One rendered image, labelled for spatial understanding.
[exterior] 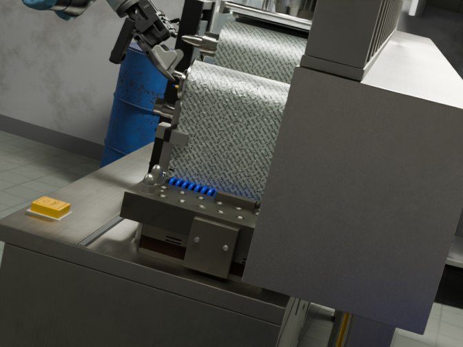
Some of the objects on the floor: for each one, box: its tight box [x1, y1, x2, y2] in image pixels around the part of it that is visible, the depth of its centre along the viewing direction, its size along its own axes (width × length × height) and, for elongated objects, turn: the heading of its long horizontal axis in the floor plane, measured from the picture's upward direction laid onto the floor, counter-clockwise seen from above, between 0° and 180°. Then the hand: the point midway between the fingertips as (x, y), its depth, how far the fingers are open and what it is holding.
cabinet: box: [0, 242, 311, 347], centre depth 312 cm, size 252×64×86 cm, turn 125°
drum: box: [100, 43, 174, 169], centre depth 542 cm, size 64×64×97 cm
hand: (171, 77), depth 205 cm, fingers open, 3 cm apart
